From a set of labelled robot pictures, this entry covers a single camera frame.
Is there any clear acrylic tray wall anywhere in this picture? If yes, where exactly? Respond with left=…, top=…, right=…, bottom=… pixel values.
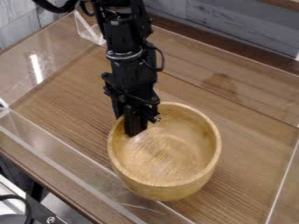
left=0, top=16, right=299, bottom=224

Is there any clear acrylic corner bracket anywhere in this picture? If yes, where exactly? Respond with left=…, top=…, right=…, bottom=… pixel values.
left=74, top=10, right=107, bottom=46

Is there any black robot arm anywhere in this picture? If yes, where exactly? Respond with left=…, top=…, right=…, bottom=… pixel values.
left=33, top=0, right=165, bottom=137

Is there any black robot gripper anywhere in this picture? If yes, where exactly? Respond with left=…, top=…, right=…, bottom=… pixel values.
left=102, top=46, right=165, bottom=137

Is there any black cable lower left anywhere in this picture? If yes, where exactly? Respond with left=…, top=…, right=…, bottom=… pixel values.
left=0, top=193, right=37, bottom=224

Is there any light wooden bowl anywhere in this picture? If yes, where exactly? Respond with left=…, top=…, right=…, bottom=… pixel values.
left=107, top=101, right=222, bottom=201

